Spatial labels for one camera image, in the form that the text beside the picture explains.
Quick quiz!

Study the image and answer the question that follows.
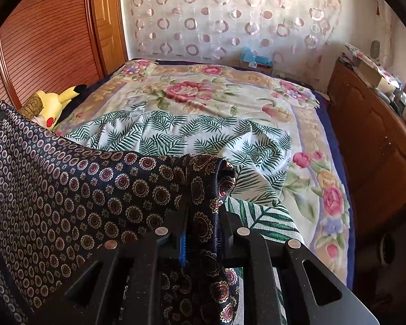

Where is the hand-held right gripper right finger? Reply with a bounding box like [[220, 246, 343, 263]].
[[220, 210, 381, 325]]

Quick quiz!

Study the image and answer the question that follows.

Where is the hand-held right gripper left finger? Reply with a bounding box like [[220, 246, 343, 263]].
[[37, 206, 190, 325]]

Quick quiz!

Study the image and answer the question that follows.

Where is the navy patterned garment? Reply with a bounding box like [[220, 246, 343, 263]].
[[0, 102, 239, 325]]

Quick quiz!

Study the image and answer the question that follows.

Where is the floral blanket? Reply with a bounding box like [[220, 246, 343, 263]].
[[95, 57, 356, 290], [52, 59, 351, 287]]

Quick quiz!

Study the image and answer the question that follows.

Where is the wooden cabinet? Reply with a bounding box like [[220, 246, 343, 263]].
[[326, 59, 406, 244]]

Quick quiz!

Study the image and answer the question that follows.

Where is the box with blue bag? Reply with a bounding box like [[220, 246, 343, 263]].
[[237, 45, 275, 75]]

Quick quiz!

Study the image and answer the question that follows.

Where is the yellow plush toy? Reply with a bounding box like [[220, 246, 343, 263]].
[[32, 84, 89, 131]]

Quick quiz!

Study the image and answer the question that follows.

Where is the gold patterned cloth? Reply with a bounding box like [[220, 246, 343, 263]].
[[18, 95, 45, 117]]

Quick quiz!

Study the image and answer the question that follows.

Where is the cardboard box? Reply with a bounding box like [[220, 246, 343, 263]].
[[357, 64, 384, 87]]

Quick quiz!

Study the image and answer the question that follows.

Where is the sheer curtain with circles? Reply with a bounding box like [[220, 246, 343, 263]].
[[120, 0, 342, 72]]

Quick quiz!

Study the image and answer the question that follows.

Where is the wooden louvred wardrobe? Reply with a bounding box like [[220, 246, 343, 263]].
[[0, 0, 129, 116]]

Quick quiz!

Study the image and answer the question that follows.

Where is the white window curtain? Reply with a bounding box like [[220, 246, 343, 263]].
[[374, 0, 406, 83]]

